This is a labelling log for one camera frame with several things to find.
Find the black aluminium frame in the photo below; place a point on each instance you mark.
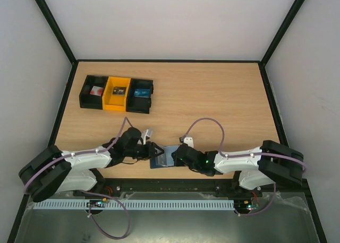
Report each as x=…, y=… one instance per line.
x=297, y=4

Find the white red card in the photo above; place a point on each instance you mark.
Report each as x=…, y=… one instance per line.
x=96, y=91

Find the black bin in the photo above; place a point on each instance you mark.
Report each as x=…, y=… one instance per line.
x=137, y=104
x=87, y=100

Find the blue card holder wallet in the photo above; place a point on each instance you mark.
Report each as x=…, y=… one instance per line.
x=165, y=160

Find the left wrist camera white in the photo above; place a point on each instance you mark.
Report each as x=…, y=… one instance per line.
x=146, y=135

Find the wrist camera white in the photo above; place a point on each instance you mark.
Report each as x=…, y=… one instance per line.
x=146, y=135
x=188, y=140

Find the light blue slotted cable duct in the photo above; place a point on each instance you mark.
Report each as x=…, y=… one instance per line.
x=136, y=204

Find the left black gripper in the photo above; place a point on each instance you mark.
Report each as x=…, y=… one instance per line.
x=150, y=150

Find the left black bin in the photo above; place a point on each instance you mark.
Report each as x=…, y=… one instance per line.
x=87, y=100

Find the black VIP credit card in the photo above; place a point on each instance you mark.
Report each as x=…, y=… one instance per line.
x=119, y=90

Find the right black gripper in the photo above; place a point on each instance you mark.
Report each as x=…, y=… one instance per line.
x=179, y=153

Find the blue white credit card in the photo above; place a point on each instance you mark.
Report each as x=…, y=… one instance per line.
x=142, y=93

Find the yellow middle bin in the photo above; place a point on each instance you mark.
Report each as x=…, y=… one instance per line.
x=114, y=102

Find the grey metal sheet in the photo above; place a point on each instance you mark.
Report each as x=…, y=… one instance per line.
x=274, y=218

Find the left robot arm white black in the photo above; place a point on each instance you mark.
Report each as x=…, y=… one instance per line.
x=54, y=171

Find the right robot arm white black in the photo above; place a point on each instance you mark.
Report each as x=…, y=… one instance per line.
x=271, y=163

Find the right black bin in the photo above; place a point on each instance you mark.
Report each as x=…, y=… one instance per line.
x=137, y=104

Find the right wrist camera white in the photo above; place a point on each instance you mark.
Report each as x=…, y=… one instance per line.
x=188, y=140

